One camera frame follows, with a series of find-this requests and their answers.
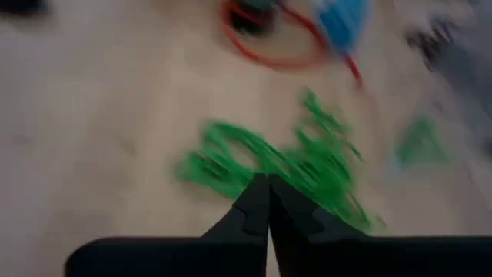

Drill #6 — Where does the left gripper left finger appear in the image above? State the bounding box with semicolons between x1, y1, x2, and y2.
65;172;270;277

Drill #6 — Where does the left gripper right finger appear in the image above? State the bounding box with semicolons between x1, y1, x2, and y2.
268;175;492;277

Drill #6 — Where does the green rubber band pile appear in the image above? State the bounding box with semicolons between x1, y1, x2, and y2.
172;88;385;235

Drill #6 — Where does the blue rubber band pile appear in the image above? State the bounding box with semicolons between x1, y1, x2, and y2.
317;0;370;53

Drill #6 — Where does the black spool red wire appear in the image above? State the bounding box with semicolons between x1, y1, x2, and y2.
221;0;364;90

